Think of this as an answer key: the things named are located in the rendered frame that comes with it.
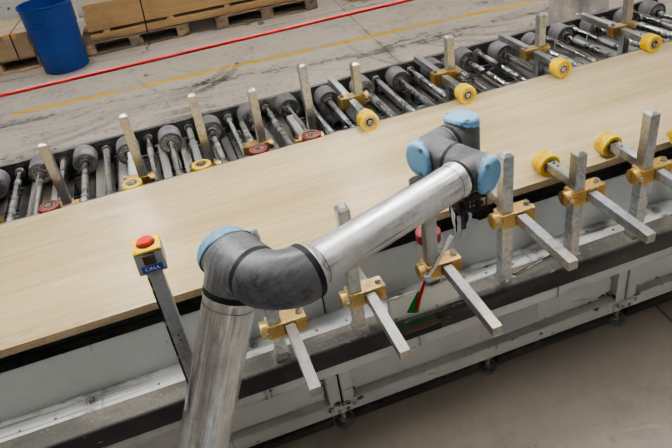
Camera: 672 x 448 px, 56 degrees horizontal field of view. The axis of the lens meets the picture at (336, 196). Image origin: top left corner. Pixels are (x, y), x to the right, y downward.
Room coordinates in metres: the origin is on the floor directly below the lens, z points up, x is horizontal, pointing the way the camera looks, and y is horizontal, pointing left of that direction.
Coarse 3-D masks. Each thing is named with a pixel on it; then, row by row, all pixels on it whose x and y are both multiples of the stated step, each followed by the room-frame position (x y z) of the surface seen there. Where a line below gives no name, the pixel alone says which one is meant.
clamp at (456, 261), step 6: (456, 252) 1.50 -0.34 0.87; (444, 258) 1.48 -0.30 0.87; (450, 258) 1.48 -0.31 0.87; (456, 258) 1.47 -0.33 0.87; (420, 264) 1.47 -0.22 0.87; (426, 264) 1.47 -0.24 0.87; (438, 264) 1.46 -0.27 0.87; (444, 264) 1.46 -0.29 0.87; (456, 264) 1.47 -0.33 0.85; (420, 270) 1.45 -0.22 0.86; (426, 270) 1.45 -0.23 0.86; (438, 270) 1.46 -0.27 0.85; (420, 276) 1.45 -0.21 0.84; (432, 276) 1.45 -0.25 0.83; (438, 276) 1.46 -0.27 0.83
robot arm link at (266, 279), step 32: (448, 160) 1.25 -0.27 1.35; (480, 160) 1.21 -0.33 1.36; (416, 192) 1.11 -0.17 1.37; (448, 192) 1.13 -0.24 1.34; (480, 192) 1.18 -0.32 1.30; (352, 224) 1.02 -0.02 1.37; (384, 224) 1.03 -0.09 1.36; (416, 224) 1.07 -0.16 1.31; (256, 256) 0.94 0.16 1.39; (288, 256) 0.93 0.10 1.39; (320, 256) 0.94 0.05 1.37; (352, 256) 0.96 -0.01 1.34; (256, 288) 0.89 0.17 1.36; (288, 288) 0.88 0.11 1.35; (320, 288) 0.89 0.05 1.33
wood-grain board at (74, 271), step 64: (640, 64) 2.57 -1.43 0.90; (384, 128) 2.34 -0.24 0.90; (512, 128) 2.17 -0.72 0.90; (576, 128) 2.09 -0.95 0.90; (640, 128) 2.01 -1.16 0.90; (128, 192) 2.14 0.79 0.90; (192, 192) 2.06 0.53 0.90; (256, 192) 1.99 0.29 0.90; (320, 192) 1.92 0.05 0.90; (384, 192) 1.85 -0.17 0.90; (0, 256) 1.83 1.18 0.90; (64, 256) 1.77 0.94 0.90; (128, 256) 1.71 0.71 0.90; (192, 256) 1.65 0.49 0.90; (0, 320) 1.48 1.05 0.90; (64, 320) 1.44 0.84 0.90
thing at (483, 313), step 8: (448, 264) 1.46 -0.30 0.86; (448, 272) 1.43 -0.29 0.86; (456, 272) 1.42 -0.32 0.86; (448, 280) 1.42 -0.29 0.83; (456, 280) 1.39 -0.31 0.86; (464, 280) 1.38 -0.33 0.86; (456, 288) 1.37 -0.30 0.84; (464, 288) 1.35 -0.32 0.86; (464, 296) 1.33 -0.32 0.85; (472, 296) 1.31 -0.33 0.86; (472, 304) 1.28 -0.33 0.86; (480, 304) 1.28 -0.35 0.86; (480, 312) 1.25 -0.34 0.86; (488, 312) 1.24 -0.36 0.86; (480, 320) 1.24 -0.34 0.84; (488, 320) 1.21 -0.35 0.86; (496, 320) 1.21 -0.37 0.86; (488, 328) 1.20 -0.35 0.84; (496, 328) 1.18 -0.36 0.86
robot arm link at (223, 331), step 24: (216, 240) 1.02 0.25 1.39; (240, 240) 1.00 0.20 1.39; (216, 264) 0.97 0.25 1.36; (216, 288) 0.96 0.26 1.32; (216, 312) 0.95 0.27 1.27; (240, 312) 0.95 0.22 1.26; (216, 336) 0.93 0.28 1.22; (240, 336) 0.94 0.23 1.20; (192, 360) 0.95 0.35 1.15; (216, 360) 0.91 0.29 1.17; (240, 360) 0.93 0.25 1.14; (192, 384) 0.92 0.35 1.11; (216, 384) 0.90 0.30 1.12; (240, 384) 0.94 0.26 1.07; (192, 408) 0.90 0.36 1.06; (216, 408) 0.89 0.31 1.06; (192, 432) 0.88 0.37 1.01; (216, 432) 0.87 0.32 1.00
